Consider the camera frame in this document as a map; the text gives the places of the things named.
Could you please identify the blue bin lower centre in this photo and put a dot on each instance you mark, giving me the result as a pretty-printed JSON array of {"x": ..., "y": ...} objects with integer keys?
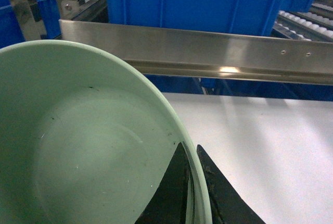
[{"x": 187, "y": 85}]

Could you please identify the blue bin lower far left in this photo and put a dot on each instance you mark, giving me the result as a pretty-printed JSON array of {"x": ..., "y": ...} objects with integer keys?
[{"x": 10, "y": 29}]

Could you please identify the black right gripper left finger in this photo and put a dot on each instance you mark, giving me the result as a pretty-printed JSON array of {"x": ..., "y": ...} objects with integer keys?
[{"x": 171, "y": 203}]

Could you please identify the stainless steel shelf rack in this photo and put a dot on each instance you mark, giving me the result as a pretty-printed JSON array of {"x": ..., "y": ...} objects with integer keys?
[{"x": 91, "y": 46}]

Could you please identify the blue bin lower right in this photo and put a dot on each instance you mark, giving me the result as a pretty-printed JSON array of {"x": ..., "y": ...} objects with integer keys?
[{"x": 273, "y": 90}]

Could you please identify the pale green bowl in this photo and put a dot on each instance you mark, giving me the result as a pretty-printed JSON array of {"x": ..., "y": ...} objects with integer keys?
[{"x": 88, "y": 151}]

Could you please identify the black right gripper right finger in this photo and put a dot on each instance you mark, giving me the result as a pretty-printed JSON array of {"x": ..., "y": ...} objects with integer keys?
[{"x": 226, "y": 204}]

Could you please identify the white roller track right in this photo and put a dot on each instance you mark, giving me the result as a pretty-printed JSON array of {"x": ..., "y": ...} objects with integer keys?
[{"x": 314, "y": 25}]

